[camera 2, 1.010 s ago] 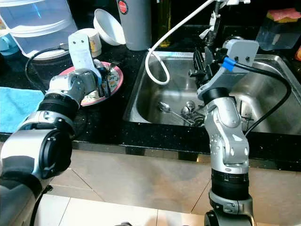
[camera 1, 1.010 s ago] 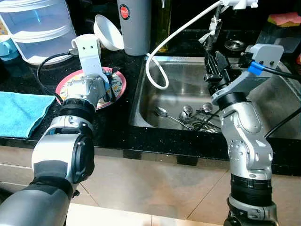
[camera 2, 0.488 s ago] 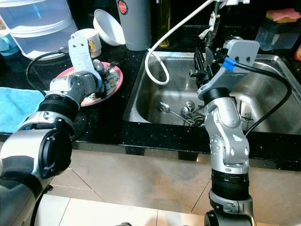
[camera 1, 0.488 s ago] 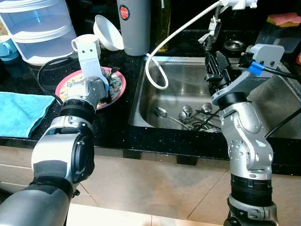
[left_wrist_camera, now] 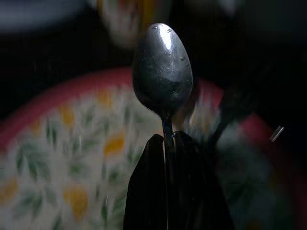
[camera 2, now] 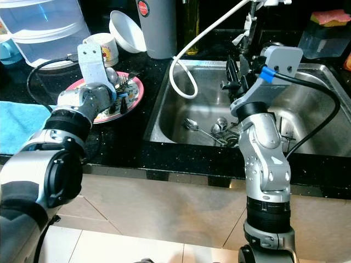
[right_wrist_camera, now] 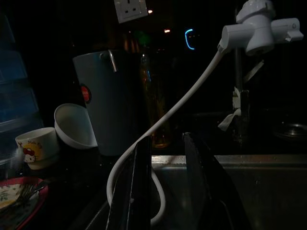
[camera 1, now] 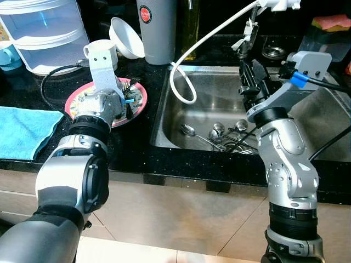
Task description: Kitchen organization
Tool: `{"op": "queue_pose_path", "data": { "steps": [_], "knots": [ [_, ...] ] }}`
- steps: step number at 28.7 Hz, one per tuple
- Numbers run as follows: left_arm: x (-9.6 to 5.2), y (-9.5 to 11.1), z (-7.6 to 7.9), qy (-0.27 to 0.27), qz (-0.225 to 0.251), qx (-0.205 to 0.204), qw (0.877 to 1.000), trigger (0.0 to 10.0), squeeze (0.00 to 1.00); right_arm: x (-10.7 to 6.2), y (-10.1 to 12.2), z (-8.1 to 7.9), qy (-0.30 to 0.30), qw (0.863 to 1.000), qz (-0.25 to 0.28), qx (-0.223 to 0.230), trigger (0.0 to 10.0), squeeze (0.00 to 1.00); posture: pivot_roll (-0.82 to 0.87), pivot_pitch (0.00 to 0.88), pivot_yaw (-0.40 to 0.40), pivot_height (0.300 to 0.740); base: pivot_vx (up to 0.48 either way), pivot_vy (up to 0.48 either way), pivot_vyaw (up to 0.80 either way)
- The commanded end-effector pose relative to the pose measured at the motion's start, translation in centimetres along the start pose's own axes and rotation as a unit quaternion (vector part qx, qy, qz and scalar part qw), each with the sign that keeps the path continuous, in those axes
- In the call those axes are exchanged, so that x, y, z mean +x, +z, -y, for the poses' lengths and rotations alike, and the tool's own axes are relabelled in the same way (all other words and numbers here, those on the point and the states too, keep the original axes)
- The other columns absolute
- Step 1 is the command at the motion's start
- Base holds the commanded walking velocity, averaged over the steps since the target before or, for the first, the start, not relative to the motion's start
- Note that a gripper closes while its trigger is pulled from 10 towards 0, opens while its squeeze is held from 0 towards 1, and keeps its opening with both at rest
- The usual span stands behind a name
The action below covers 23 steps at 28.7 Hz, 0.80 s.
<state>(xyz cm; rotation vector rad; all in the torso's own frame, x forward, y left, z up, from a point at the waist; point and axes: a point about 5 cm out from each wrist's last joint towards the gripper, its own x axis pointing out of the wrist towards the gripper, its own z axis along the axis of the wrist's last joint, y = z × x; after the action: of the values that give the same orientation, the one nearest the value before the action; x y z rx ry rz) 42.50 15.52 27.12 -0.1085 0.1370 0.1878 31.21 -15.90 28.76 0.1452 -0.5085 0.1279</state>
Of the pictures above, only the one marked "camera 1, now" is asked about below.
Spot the stainless steel sink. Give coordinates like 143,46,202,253
151,65,351,165

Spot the white flexible hose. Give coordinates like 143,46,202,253
169,0,261,105

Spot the round metal strainer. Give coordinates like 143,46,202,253
262,47,287,60

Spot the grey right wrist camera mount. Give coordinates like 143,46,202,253
247,50,333,124

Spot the white cartoon cat mug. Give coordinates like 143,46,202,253
83,39,118,75

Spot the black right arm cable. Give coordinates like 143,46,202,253
290,70,351,161

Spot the pink patterned plate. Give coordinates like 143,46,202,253
65,78,149,129

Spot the blue towel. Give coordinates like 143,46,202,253
0,106,65,161

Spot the white faucet filter head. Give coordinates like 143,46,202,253
258,0,301,12

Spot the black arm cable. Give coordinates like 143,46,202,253
40,61,91,122
290,70,351,161

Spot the chrome faucet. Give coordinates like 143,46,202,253
233,11,261,60

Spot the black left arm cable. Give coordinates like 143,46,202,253
40,61,91,122

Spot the grey thermos with red logo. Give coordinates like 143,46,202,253
136,0,177,65

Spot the white bowl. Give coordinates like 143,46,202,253
109,16,146,60

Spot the clear plastic tub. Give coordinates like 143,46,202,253
296,25,351,64

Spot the yellow oil bottle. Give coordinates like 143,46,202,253
182,0,201,61

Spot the pink yellow sponge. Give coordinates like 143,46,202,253
312,15,351,32

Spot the white stacked food container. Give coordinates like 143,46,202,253
0,0,91,76

